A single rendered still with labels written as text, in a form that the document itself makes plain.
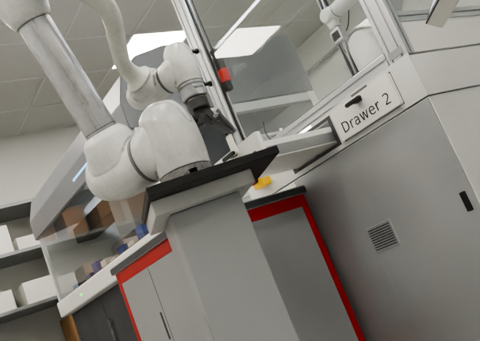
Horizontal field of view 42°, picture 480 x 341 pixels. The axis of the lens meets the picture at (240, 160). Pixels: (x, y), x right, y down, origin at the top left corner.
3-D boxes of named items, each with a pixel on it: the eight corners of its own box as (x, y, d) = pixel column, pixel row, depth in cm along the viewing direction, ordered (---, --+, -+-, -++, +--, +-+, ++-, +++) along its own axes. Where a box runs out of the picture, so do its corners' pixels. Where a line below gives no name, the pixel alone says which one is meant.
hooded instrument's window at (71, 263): (164, 221, 282) (131, 131, 292) (59, 301, 422) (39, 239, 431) (340, 171, 349) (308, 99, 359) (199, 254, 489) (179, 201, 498)
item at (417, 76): (428, 94, 187) (407, 52, 190) (253, 205, 267) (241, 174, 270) (578, 63, 242) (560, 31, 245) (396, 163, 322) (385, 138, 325)
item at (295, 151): (267, 159, 202) (260, 141, 203) (229, 186, 222) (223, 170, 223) (352, 138, 225) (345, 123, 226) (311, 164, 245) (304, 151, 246)
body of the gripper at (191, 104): (190, 96, 203) (200, 121, 201) (211, 93, 208) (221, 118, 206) (180, 106, 209) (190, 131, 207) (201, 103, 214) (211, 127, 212)
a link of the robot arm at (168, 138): (191, 159, 167) (163, 87, 172) (141, 187, 175) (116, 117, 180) (222, 160, 181) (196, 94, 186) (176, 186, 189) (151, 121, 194)
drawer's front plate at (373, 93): (401, 104, 193) (386, 72, 195) (342, 141, 216) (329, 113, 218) (404, 103, 194) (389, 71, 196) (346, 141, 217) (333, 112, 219)
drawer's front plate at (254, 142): (268, 161, 199) (254, 131, 201) (224, 193, 222) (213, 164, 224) (271, 161, 200) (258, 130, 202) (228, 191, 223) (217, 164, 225)
